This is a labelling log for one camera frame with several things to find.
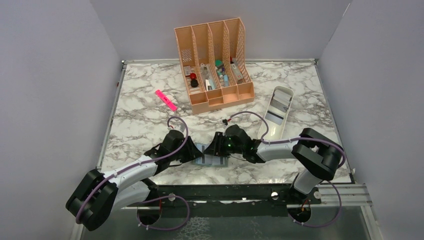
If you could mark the black round stamp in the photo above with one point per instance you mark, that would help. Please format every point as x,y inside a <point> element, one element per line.
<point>194,83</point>

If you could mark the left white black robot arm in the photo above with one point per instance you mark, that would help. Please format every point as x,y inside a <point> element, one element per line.
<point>99,194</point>

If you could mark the pink highlighter marker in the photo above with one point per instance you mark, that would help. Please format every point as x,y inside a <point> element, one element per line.
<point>166,100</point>

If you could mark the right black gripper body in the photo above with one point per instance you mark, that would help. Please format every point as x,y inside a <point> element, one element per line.
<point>227,147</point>

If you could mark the orange plastic desk organizer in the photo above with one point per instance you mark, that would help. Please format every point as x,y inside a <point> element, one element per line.
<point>198,47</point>

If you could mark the green card holder wallet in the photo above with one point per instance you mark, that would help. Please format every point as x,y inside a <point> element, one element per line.
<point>211,161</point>

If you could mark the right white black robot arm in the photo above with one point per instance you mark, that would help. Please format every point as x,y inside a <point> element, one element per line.
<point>319,155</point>

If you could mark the white oblong plastic tray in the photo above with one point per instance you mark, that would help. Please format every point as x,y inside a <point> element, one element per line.
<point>276,132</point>

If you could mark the green eraser block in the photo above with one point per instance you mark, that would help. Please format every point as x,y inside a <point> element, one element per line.
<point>218,63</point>

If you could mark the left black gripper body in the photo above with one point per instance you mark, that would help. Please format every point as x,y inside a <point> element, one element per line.
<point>182,155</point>

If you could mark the grey red stapler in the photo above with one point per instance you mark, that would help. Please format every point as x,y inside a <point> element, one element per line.
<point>236,71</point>

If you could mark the black metal base rail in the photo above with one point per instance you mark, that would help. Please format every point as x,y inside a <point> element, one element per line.
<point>225,200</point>

